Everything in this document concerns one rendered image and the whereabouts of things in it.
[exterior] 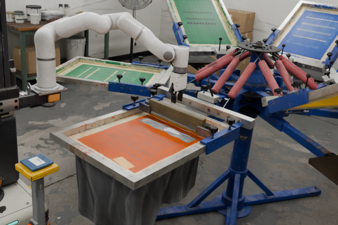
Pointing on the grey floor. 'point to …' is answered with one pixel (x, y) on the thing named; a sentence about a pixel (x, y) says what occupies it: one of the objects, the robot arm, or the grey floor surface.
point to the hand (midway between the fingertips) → (176, 98)
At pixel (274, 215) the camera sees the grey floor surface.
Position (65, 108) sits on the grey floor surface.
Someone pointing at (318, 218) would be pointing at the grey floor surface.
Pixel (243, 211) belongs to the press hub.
